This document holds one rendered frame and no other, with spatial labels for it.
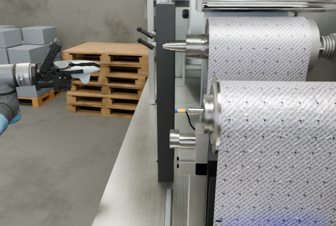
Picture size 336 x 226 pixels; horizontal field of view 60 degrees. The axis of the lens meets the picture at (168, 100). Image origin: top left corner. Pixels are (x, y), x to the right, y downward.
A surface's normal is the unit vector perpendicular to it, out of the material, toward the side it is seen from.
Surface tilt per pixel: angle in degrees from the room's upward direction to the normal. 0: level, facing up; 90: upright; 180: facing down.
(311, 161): 90
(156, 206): 0
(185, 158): 0
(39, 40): 90
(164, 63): 90
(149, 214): 0
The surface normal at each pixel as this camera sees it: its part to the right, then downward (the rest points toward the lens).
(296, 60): -0.04, 0.37
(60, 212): 0.00, -0.94
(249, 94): -0.02, -0.62
